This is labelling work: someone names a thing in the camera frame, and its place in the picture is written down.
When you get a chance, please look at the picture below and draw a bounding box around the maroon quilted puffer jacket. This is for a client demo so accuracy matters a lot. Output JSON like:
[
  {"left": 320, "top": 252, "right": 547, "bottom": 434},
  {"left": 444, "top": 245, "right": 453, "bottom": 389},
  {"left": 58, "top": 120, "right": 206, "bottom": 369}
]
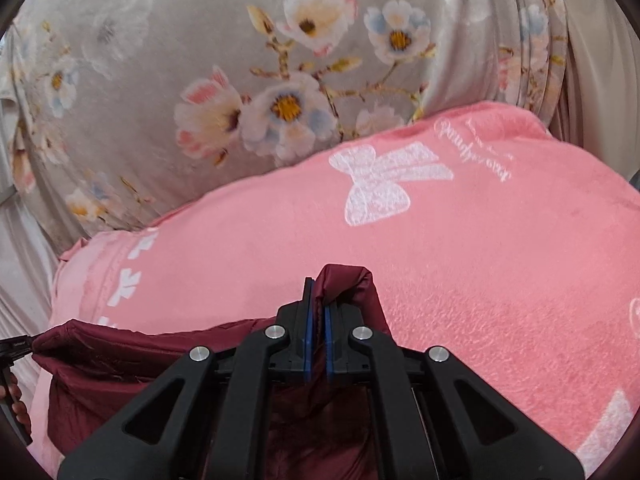
[{"left": 34, "top": 264, "right": 390, "bottom": 479}]

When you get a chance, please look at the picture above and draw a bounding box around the person's left hand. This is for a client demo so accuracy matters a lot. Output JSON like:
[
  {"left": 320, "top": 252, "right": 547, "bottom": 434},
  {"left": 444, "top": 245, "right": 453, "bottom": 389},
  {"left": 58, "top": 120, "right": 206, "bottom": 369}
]
[{"left": 0, "top": 375, "right": 32, "bottom": 434}]

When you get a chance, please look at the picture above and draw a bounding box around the pink fleece blanket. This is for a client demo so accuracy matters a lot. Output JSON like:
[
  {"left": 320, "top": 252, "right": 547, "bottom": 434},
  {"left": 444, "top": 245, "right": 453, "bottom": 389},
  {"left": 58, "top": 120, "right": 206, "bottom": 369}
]
[{"left": 52, "top": 103, "right": 639, "bottom": 474}]

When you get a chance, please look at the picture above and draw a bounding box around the grey floral bed sheet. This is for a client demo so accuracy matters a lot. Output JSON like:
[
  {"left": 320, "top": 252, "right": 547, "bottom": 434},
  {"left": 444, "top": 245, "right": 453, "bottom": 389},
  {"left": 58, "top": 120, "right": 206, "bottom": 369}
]
[{"left": 1, "top": 0, "right": 639, "bottom": 318}]

